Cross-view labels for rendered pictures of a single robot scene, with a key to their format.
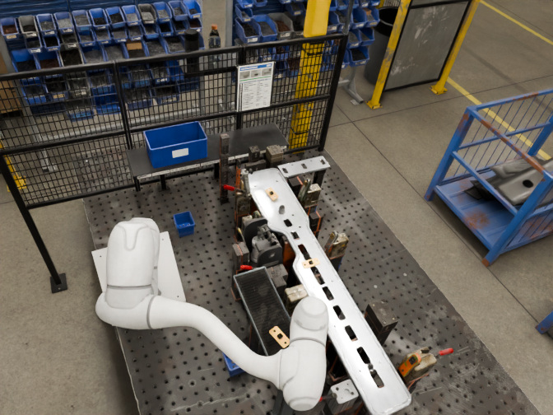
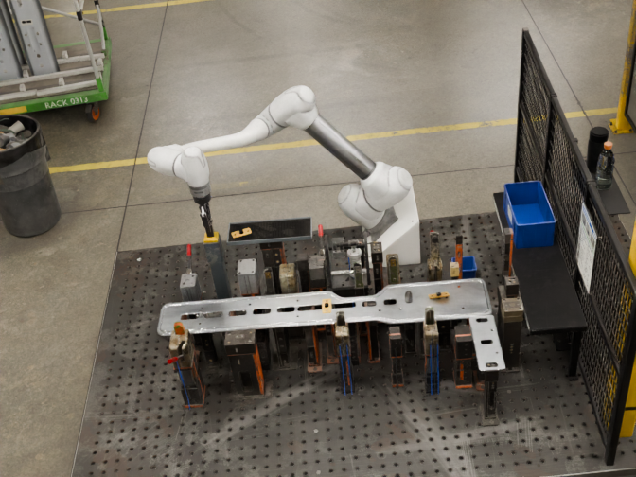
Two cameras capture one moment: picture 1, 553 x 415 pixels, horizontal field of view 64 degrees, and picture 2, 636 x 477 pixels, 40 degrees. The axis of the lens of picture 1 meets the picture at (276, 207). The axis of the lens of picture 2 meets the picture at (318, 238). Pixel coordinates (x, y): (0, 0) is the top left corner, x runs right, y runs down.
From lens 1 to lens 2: 3.69 m
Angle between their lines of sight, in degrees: 80
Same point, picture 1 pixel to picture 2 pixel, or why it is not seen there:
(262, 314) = (267, 227)
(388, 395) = (171, 319)
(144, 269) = (275, 107)
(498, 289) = not seen: outside the picture
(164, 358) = (316, 250)
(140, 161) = not seen: hidden behind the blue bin
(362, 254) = (368, 436)
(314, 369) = (160, 152)
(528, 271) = not seen: outside the picture
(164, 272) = (388, 237)
